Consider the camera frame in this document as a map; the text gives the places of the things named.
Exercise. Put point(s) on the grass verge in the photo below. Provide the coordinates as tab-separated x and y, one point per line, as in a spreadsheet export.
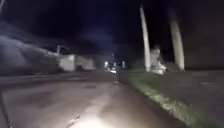
160	96

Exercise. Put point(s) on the grey asphalt road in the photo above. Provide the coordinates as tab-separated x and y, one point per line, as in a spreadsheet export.
83	103

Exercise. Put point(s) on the pale tree trunk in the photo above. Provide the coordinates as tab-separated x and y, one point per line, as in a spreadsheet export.
177	43
145	43

